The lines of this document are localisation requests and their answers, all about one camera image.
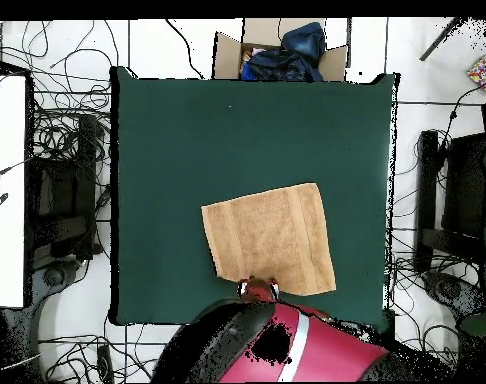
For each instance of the dark thin rod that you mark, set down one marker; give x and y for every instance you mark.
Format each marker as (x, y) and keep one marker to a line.
(441, 40)

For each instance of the black metal stand frame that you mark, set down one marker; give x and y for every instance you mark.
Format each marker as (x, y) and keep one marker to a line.
(427, 180)
(85, 168)

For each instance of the brown cardboard box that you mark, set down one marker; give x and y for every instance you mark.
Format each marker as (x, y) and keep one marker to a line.
(227, 56)

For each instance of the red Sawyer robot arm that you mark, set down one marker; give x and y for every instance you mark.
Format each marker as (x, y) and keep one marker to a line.
(335, 348)

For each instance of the multicolour patterned item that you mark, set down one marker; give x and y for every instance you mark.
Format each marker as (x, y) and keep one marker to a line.
(483, 71)

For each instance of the dark green table cloth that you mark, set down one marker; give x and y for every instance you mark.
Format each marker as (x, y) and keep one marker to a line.
(307, 140)

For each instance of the black power strip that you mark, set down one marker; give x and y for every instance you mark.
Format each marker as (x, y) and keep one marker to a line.
(105, 362)

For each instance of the navy crumpled garment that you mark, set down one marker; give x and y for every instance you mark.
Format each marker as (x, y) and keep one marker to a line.
(279, 66)

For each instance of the blue denim garment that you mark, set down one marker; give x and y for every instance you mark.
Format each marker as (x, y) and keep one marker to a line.
(305, 40)

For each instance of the white side table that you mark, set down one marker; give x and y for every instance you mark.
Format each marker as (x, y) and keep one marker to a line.
(7, 240)

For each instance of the tan terry towel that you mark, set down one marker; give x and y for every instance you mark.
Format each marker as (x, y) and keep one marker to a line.
(267, 236)

